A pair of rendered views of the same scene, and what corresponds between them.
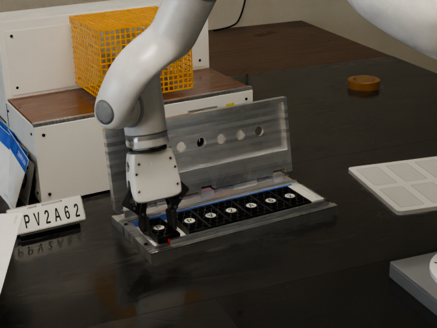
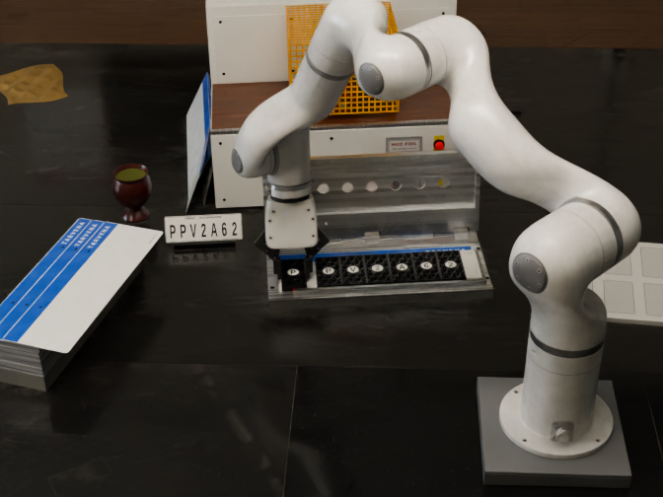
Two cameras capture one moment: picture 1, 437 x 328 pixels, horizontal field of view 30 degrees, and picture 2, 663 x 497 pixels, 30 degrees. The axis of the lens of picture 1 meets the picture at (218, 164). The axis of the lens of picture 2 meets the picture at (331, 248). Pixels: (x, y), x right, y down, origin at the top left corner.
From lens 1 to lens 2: 1.08 m
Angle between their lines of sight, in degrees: 25
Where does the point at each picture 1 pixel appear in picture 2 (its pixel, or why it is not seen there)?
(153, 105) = (292, 159)
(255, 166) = (432, 220)
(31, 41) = (242, 29)
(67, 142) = not seen: hidden behind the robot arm
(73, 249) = (213, 272)
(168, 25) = (299, 94)
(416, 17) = (489, 165)
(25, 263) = (163, 276)
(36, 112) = (225, 113)
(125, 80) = (253, 139)
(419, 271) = (495, 396)
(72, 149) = not seen: hidden behind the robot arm
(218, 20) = not seen: outside the picture
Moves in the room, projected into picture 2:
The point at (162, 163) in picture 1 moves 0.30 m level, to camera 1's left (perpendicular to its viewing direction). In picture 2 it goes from (299, 214) to (163, 182)
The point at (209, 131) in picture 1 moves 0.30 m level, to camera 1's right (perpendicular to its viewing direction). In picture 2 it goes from (382, 176) to (525, 206)
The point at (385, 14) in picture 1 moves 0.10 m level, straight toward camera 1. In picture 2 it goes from (466, 152) to (431, 179)
